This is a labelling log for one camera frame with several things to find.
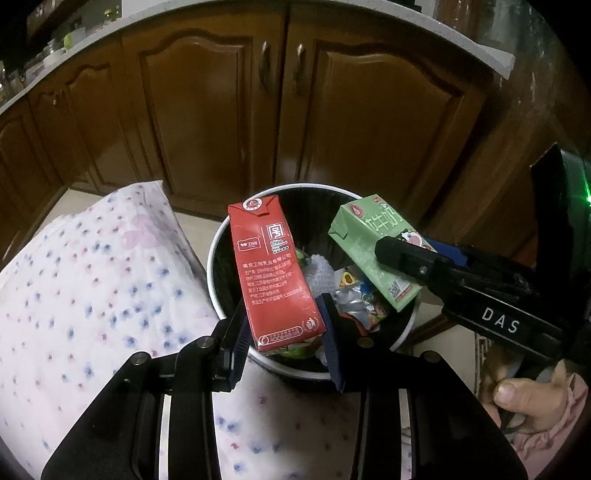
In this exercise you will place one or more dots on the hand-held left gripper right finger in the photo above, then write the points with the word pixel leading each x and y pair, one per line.
pixel 334 364

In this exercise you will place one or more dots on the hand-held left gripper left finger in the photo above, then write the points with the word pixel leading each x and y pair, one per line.
pixel 238 364

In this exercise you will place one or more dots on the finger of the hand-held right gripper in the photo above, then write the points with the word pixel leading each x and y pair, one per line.
pixel 411 261
pixel 450 253

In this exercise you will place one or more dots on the green milk carton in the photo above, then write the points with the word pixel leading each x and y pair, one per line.
pixel 364 249

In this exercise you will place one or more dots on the red milk carton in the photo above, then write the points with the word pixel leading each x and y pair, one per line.
pixel 272 277

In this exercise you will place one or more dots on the white rimmed black trash bin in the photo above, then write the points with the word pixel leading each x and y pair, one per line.
pixel 314 207

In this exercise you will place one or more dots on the person's right hand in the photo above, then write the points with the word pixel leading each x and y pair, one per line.
pixel 531 401

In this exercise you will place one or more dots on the colourful foil wrapper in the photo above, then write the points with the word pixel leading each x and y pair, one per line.
pixel 364 300

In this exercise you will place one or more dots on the white mesh wrapper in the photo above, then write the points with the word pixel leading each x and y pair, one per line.
pixel 321 274

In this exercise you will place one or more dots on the floral tablecloth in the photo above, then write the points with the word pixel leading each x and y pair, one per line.
pixel 92 300

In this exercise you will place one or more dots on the white countertop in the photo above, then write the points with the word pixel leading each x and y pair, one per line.
pixel 498 57

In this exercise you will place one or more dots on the wooden kitchen cabinet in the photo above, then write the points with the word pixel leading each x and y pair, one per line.
pixel 207 115

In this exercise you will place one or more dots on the pile of kitchenware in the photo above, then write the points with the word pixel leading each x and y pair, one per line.
pixel 60 50

